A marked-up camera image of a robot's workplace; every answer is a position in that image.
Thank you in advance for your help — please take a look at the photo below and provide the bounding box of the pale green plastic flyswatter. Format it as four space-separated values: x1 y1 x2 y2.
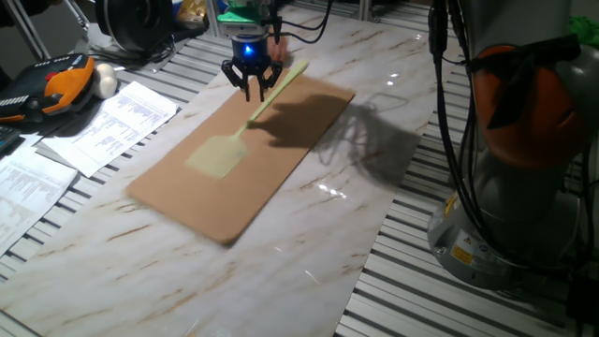
184 59 310 181

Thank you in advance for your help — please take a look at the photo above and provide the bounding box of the black keyboard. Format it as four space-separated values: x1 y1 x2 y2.
0 124 22 155

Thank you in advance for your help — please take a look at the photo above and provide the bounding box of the brown cardboard sheet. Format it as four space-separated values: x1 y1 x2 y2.
124 74 356 247

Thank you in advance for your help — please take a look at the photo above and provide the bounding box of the person's bare hand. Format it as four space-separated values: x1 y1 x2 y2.
266 36 289 64

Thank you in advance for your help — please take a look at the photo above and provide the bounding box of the aluminium frame strut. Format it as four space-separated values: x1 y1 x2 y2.
351 0 381 22
204 0 225 38

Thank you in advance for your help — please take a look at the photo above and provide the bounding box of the marble pattern table sheet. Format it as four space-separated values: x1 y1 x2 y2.
0 0 462 337

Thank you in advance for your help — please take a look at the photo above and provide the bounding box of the grey slanted metal bar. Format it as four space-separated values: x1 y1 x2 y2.
4 0 51 61

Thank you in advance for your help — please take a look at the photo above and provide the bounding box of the printed paper sheet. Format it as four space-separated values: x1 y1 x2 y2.
0 146 79 257
40 81 179 179

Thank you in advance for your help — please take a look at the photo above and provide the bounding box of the black velcro strap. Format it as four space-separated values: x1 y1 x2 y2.
467 32 581 131

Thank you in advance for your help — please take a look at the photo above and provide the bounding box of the black filament spool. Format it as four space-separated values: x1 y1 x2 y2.
95 0 175 53

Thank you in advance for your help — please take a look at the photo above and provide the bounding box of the white rounded plastic object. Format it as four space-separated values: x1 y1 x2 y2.
91 63 119 100

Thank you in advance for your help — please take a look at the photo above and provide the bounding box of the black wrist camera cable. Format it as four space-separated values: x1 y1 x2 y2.
269 0 334 46

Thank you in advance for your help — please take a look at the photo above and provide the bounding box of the black orange teach pendant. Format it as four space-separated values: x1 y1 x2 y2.
0 52 97 125

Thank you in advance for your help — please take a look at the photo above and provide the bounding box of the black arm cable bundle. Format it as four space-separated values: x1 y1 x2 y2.
428 0 497 254

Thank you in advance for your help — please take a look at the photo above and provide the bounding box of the green cloth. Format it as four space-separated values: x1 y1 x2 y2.
568 16 599 48

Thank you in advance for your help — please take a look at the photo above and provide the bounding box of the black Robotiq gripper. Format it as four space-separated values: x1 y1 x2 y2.
220 37 285 103

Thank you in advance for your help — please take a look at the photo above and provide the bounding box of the gold foil snack bag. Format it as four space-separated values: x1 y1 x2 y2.
176 0 210 30

